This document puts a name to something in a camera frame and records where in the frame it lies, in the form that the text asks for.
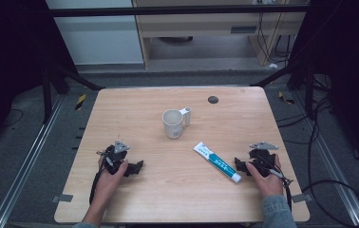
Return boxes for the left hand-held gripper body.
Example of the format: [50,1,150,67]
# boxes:
[97,140,131,176]

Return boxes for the person's right hand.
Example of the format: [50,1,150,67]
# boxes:
[245,154,285,200]

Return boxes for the light wooden desk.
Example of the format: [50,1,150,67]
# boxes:
[131,0,309,69]

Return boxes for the black curtain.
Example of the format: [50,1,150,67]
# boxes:
[0,0,79,153]
[287,0,359,179]

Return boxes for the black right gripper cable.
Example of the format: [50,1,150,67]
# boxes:
[256,155,294,211]

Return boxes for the black cables under desk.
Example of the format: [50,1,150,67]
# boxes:
[255,11,297,66]

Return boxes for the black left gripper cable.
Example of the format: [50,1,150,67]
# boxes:
[88,150,116,205]

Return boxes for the grey table bracket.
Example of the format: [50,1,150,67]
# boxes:
[291,192,314,204]
[51,193,74,204]

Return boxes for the black metal stand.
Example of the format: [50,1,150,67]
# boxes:
[40,62,106,125]
[249,60,316,122]

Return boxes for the white cup with handle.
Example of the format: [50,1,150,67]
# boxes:
[161,106,192,140]

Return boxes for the metal floor rail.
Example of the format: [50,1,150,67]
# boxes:
[0,94,66,228]
[291,90,359,228]

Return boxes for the white and teal toothpaste tube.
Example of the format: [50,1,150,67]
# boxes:
[193,141,243,184]

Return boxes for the person's left hand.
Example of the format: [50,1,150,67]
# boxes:
[96,157,130,204]

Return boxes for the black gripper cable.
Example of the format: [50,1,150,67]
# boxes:
[88,150,116,205]
[256,155,294,211]

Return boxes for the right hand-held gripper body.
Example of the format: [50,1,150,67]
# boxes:
[247,141,280,179]

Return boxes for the black horizontal frame bar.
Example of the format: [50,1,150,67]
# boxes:
[46,4,311,18]

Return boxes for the white cabinet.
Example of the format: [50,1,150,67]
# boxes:
[45,0,144,67]

